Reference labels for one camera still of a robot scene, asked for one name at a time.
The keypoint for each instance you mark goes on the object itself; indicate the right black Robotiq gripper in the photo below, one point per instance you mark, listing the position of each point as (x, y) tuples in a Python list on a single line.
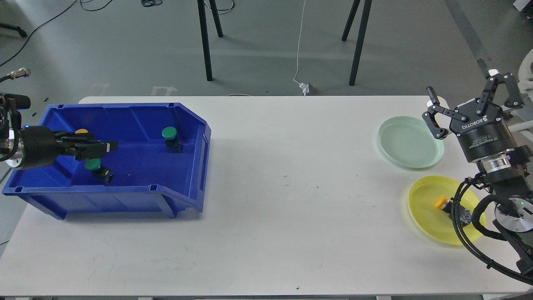
[(485, 129)]

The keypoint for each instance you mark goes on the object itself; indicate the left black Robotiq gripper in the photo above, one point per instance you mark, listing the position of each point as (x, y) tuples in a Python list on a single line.
[(41, 146)]

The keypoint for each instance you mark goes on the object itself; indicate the green push button front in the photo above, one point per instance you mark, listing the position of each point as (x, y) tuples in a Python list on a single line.
[(98, 170)]

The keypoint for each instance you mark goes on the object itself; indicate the green push button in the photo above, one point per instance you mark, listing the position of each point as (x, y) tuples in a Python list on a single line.
[(98, 170), (172, 141)]

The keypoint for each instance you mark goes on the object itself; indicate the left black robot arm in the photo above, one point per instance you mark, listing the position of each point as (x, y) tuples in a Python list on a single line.
[(10, 127)]

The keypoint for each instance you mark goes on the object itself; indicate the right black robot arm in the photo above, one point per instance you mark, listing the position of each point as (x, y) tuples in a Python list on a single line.
[(506, 212)]

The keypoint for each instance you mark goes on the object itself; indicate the pale green plate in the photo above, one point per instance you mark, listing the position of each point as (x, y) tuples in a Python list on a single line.
[(407, 142)]

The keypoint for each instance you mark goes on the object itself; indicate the green push button back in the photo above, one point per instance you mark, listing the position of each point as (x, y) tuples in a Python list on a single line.
[(172, 141)]

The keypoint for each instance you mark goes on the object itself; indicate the yellow plate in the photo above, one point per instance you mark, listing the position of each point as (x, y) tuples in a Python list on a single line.
[(433, 221)]

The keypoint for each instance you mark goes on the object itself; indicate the white office chair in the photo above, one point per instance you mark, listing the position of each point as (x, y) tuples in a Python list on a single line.
[(525, 86)]

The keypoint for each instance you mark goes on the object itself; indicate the blue plastic bin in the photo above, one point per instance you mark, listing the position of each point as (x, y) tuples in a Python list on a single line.
[(147, 177)]

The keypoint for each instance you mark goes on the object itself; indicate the black stand legs right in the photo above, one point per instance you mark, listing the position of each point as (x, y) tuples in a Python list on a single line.
[(366, 11)]

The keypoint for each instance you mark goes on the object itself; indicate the black stand legs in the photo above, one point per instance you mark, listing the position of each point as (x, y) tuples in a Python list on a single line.
[(366, 11), (204, 32)]

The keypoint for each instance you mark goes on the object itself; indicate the black stand legs left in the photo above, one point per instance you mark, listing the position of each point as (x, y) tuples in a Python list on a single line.
[(204, 32)]

